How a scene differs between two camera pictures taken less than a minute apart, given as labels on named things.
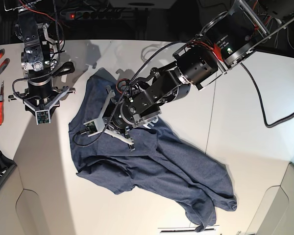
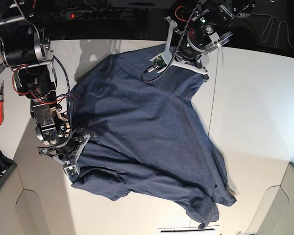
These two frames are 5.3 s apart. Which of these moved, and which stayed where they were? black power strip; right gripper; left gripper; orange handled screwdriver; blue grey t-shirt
Moved: right gripper; left gripper; blue grey t-shirt
Stayed: orange handled screwdriver; black power strip
